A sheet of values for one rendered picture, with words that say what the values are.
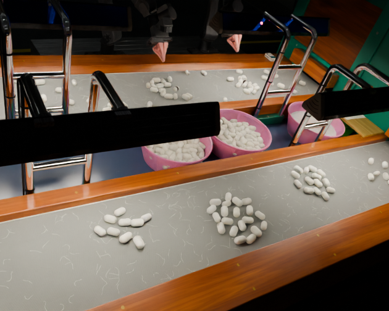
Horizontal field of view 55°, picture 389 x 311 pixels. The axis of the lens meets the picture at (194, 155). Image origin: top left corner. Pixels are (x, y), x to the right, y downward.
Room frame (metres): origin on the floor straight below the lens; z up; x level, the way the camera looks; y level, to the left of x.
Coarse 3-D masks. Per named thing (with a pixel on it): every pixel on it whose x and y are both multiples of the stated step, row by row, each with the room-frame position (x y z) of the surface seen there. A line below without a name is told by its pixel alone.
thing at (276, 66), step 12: (264, 12) 1.57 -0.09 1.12; (276, 24) 1.50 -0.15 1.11; (300, 24) 1.62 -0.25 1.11; (288, 36) 1.45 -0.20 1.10; (312, 36) 1.55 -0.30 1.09; (312, 48) 1.55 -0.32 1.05; (276, 60) 1.45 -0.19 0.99; (276, 72) 1.45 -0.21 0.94; (300, 72) 1.54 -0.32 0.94; (264, 96) 1.45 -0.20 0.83; (288, 96) 1.54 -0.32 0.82; (264, 120) 1.48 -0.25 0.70; (276, 120) 1.53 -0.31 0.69
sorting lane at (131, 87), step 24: (144, 72) 1.50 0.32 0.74; (168, 72) 1.57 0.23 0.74; (192, 72) 1.64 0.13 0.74; (216, 72) 1.72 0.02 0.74; (288, 72) 2.00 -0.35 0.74; (0, 96) 1.02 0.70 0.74; (48, 96) 1.10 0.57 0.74; (72, 96) 1.15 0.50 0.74; (120, 96) 1.25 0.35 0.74; (144, 96) 1.30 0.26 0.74; (216, 96) 1.49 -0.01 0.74; (240, 96) 1.56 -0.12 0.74
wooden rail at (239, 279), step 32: (352, 224) 0.91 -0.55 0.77; (384, 224) 0.96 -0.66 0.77; (256, 256) 0.67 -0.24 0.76; (288, 256) 0.70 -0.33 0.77; (320, 256) 0.74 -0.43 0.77; (352, 256) 0.78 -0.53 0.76; (384, 256) 0.96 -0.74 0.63; (160, 288) 0.49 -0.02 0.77; (192, 288) 0.51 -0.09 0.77; (224, 288) 0.54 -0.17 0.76; (256, 288) 0.57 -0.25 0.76; (288, 288) 0.62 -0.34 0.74; (320, 288) 0.75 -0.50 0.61
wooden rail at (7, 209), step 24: (312, 144) 1.31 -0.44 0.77; (336, 144) 1.36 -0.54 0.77; (360, 144) 1.45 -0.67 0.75; (192, 168) 0.93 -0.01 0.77; (216, 168) 0.97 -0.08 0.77; (240, 168) 1.02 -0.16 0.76; (48, 192) 0.66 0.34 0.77; (72, 192) 0.68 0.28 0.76; (96, 192) 0.71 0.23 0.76; (120, 192) 0.74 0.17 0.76; (0, 216) 0.54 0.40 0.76; (24, 216) 0.58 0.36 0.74
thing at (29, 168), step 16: (32, 80) 0.61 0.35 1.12; (96, 80) 0.71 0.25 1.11; (32, 96) 0.56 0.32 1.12; (96, 96) 0.74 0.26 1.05; (112, 96) 0.65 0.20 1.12; (32, 112) 0.53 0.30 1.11; (48, 112) 0.54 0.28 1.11; (128, 112) 0.62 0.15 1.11; (64, 160) 0.70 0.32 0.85; (80, 160) 0.72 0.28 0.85; (32, 176) 0.64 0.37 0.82; (32, 192) 0.64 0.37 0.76
